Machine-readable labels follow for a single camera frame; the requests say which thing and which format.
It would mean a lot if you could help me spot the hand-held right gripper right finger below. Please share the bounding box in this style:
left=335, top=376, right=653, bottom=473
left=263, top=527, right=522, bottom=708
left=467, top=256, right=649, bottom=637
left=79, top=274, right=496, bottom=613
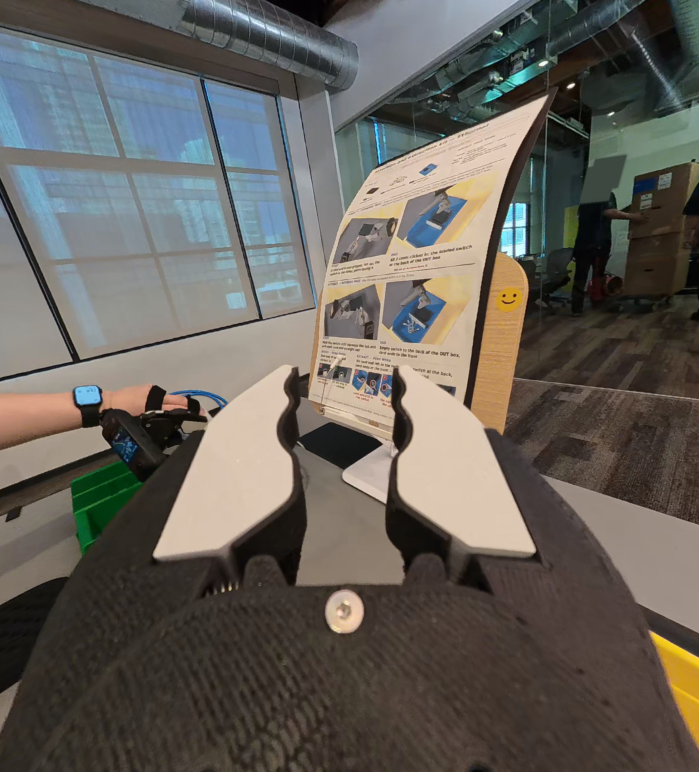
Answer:
left=386, top=365, right=537, bottom=589

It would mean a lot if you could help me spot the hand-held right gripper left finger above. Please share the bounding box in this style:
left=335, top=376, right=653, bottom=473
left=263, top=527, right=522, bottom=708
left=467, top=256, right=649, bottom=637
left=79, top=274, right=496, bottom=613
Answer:
left=152, top=365, right=308, bottom=586

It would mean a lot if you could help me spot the green plastic bin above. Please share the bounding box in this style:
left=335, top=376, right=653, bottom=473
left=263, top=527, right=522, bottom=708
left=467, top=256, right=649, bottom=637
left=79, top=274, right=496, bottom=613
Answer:
left=71, top=461, right=145, bottom=556

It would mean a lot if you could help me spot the blue ethernet cable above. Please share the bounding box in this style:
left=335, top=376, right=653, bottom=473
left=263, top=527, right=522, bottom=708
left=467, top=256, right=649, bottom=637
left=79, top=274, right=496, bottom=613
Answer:
left=169, top=389, right=230, bottom=417

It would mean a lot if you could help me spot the person's left forearm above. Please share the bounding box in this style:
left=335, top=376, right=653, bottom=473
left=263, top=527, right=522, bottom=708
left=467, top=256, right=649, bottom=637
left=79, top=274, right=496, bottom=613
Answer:
left=0, top=389, right=82, bottom=462

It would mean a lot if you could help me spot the person's left hand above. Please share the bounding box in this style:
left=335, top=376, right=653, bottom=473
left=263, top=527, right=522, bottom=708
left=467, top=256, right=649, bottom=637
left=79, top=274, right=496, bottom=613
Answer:
left=104, top=385, right=208, bottom=423

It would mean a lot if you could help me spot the black smartwatch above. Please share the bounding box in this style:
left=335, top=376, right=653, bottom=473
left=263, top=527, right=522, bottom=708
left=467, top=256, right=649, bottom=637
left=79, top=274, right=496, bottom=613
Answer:
left=72, top=384, right=104, bottom=429

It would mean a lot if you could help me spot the white sign stand base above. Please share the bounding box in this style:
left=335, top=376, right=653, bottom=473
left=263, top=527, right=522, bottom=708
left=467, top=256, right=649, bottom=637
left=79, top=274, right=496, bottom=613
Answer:
left=342, top=422, right=399, bottom=504

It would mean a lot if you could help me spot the black table mat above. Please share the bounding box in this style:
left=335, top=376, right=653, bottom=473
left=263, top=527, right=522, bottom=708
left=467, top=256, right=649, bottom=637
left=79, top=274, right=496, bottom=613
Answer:
left=298, top=422, right=383, bottom=471

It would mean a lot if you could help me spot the black office chair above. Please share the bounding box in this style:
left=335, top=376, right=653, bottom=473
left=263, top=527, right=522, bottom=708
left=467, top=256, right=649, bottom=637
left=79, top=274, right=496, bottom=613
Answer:
left=530, top=246, right=575, bottom=310

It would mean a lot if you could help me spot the instruction sign board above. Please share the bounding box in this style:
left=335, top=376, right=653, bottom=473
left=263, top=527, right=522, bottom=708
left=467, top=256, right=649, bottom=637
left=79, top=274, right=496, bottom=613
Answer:
left=308, top=87, right=558, bottom=435

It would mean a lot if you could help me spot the large paned window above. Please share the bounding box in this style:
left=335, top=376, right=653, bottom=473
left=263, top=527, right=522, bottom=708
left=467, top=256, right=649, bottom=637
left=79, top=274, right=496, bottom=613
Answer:
left=0, top=24, right=317, bottom=387

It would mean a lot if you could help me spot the tall cardboard box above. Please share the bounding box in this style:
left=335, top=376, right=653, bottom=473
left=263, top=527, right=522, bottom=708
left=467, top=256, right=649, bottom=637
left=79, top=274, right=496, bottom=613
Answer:
left=621, top=162, right=699, bottom=299

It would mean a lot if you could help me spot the silver round duct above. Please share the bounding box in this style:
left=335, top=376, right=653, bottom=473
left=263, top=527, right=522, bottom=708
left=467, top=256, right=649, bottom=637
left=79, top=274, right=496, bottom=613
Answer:
left=181, top=0, right=359, bottom=92

